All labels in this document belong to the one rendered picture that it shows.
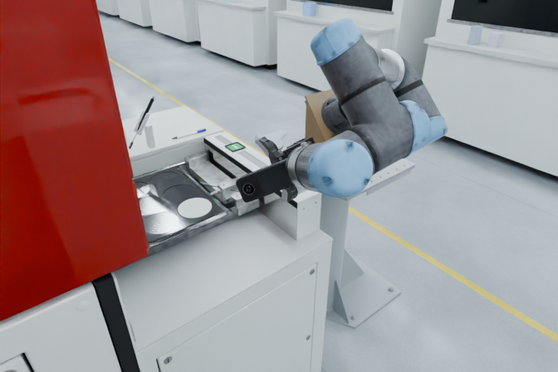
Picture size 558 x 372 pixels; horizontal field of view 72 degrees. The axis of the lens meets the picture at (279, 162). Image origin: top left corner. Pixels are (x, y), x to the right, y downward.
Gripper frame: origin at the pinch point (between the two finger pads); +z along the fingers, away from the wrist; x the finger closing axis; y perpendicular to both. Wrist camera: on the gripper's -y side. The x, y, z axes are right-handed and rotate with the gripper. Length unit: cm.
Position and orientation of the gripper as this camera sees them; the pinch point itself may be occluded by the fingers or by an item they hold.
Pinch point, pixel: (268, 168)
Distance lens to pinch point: 82.1
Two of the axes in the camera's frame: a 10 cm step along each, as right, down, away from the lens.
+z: -2.6, -0.1, 9.6
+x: -4.2, -9.0, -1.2
